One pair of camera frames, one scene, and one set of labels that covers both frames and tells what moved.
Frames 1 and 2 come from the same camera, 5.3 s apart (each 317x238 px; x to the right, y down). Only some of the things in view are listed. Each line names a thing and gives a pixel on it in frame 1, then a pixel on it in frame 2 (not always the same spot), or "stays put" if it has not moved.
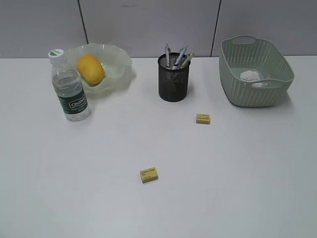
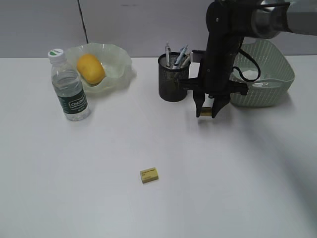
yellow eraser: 203,119 to 206,111
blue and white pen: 181,55 stays put
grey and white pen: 168,49 stays put
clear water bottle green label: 68,82 stays put
